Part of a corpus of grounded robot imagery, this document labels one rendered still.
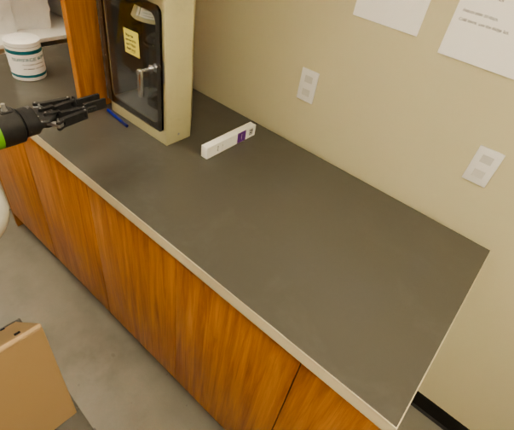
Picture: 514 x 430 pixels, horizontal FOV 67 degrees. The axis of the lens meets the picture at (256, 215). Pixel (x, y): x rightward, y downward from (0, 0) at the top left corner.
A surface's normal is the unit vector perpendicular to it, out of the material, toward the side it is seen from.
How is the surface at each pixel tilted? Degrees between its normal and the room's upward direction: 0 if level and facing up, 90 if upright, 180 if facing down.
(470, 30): 90
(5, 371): 90
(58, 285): 0
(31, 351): 90
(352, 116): 90
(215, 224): 0
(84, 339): 0
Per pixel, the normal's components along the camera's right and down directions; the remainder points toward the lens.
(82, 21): 0.76, 0.51
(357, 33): -0.64, 0.44
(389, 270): 0.14, -0.74
